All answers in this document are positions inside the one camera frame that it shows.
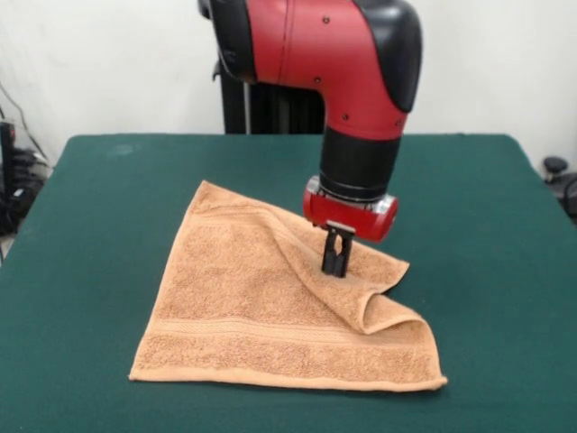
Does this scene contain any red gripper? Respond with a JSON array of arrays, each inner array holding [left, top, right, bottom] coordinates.
[[301, 176, 399, 279]]

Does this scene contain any tan terry cloth towel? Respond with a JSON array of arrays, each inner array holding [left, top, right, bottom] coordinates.
[[127, 180, 449, 392]]

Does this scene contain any dark green table cloth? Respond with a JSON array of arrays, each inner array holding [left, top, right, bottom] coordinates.
[[0, 133, 577, 433]]

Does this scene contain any black electronics box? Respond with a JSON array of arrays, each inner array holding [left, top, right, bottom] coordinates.
[[0, 119, 18, 236]]

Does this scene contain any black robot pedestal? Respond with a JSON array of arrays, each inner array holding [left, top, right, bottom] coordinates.
[[197, 0, 328, 135]]

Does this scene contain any black cable bundle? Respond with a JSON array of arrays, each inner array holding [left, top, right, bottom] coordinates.
[[12, 148, 54, 190]]

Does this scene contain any grey wall cable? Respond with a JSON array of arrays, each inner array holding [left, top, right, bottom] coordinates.
[[0, 83, 50, 163]]

